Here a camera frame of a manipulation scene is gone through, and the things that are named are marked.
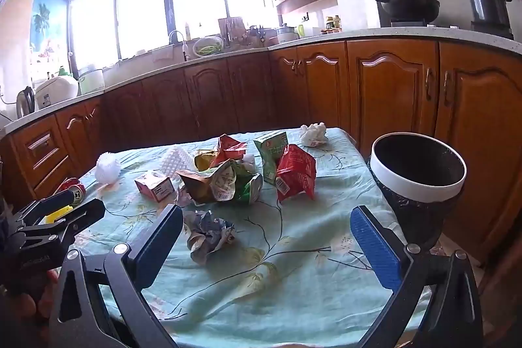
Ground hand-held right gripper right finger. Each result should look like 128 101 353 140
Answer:
350 204 484 348

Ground crushed green can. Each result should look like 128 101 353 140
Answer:
234 172 264 205

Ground red snack bag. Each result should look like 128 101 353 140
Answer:
276 144 317 203

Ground white rice cooker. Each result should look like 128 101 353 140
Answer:
34 75 79 111

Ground crumpled red wrapper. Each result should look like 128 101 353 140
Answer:
217 134 248 166

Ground wooden kitchen base cabinets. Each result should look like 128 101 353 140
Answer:
0 38 522 263

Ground grey cooking pot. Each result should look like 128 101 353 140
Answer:
457 0 513 31

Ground steel electric kettle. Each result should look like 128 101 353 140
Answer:
15 86 37 119

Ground white foam mesh sleeve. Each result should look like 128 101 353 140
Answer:
160 145 193 181

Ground white green lidded pot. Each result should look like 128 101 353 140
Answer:
77 64 106 95

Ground red drink can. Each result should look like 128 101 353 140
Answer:
60 177 87 206

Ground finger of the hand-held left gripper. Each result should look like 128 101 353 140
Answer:
24 199 106 251
11 196 76 228

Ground small pink carton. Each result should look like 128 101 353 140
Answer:
134 170 177 203

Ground wooden utensil holder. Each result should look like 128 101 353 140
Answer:
218 16 246 45

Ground group of condiment bottles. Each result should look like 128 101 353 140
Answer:
320 15 342 35

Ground white foam fruit net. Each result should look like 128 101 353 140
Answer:
96 152 122 184

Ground speckled white countertop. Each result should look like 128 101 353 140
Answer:
0 25 522 133

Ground light green floral tablecloth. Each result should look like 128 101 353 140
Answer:
67 127 433 348

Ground black wok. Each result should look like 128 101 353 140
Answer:
346 0 441 26

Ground crumpled white tissue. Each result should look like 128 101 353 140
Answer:
299 122 329 148

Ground brown yellow snack bag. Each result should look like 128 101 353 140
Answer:
177 159 239 207

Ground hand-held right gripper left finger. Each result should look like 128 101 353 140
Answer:
49 204 184 348

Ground green drink carton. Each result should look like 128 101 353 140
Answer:
253 130 291 186

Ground large kitchen window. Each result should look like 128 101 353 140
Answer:
69 0 283 68

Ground beach wall poster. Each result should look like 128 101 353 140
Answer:
30 0 68 83

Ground crumpled grey foil wrapper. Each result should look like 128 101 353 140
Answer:
183 209 237 266

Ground white bin with black bag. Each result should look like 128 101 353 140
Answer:
368 132 466 251

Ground white electric cooker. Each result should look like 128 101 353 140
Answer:
276 25 299 44

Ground person's left hand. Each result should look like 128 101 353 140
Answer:
0 268 62 320

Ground chrome sink faucet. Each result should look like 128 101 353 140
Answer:
167 30 191 62

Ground green draining basket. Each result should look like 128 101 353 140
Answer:
192 36 225 57

